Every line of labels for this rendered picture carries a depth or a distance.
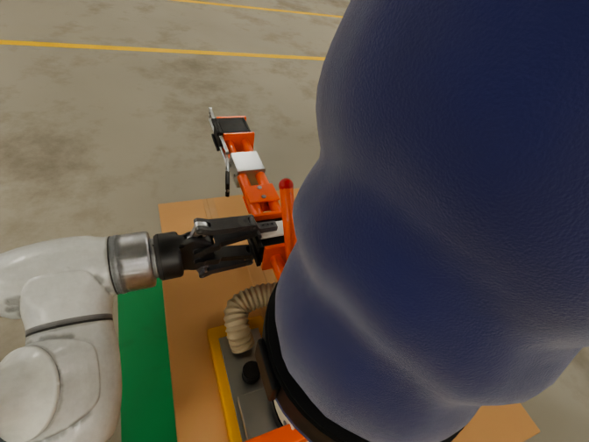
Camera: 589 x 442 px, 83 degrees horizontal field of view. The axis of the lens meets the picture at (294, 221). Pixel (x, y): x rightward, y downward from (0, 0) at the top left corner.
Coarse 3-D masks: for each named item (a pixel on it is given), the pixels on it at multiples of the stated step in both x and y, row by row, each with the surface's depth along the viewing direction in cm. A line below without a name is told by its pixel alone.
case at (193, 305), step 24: (168, 288) 63; (192, 288) 64; (216, 288) 65; (240, 288) 66; (168, 312) 60; (192, 312) 60; (216, 312) 61; (264, 312) 63; (168, 336) 57; (192, 336) 57; (192, 360) 55; (192, 384) 52; (216, 384) 53; (192, 408) 50; (216, 408) 50; (192, 432) 48; (216, 432) 48
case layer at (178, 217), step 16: (160, 208) 136; (176, 208) 138; (192, 208) 140; (208, 208) 141; (224, 208) 143; (240, 208) 145; (160, 224) 131; (176, 224) 132; (192, 224) 134; (480, 416) 102; (496, 416) 103; (512, 416) 103; (528, 416) 104; (464, 432) 98; (480, 432) 98; (496, 432) 99; (512, 432) 100; (528, 432) 101
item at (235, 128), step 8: (224, 120) 80; (232, 120) 81; (240, 120) 81; (224, 128) 78; (232, 128) 78; (240, 128) 79; (248, 128) 79; (224, 136) 76; (232, 136) 77; (240, 136) 78; (248, 136) 78; (240, 144) 79; (224, 152) 79
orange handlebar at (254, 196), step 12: (228, 144) 76; (228, 156) 75; (240, 180) 68; (264, 180) 69; (252, 192) 65; (264, 192) 66; (276, 192) 66; (252, 204) 63; (264, 204) 67; (276, 204) 64; (276, 264) 54; (276, 276) 54; (276, 432) 37; (288, 432) 38
